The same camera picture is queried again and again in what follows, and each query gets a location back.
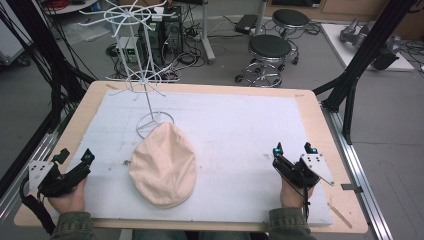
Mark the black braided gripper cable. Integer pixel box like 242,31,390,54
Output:
18,175,58,236

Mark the flat black box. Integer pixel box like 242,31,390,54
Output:
233,13,260,35

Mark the red cable coil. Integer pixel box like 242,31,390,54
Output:
44,0,70,11

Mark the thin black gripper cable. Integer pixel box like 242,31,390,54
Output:
293,162,312,223

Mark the person's right hand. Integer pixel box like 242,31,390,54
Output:
279,175,315,210

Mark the black round stool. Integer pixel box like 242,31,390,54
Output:
271,8,311,38
233,33,299,89

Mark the black computer tower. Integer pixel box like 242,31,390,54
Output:
137,5,185,67

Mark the grey metal table leg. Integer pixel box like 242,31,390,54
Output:
199,0,217,65
254,0,270,36

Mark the person's left hand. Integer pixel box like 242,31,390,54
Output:
47,177,89,215

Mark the thin wooden stick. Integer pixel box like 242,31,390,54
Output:
326,201,354,230

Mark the small white device box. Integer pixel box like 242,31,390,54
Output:
116,35,141,65

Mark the aluminium rail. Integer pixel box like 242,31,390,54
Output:
0,127,60,225
320,102,395,240

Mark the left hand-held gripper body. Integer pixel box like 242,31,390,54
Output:
27,160,92,198

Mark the white floor board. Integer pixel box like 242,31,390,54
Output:
320,22,416,73

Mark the white wire hat rack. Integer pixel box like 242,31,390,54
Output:
77,0,177,141

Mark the white foam mat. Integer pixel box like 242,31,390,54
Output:
49,89,334,227

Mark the black metal frame strut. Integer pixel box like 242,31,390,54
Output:
0,0,98,198
312,0,418,146

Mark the grey metal bracket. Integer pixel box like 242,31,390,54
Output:
340,182,364,195

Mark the grey robot part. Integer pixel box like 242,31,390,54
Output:
338,16,403,71

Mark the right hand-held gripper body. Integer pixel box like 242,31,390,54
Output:
271,153,336,190

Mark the peach cloth hat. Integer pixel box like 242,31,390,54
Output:
128,121,198,210

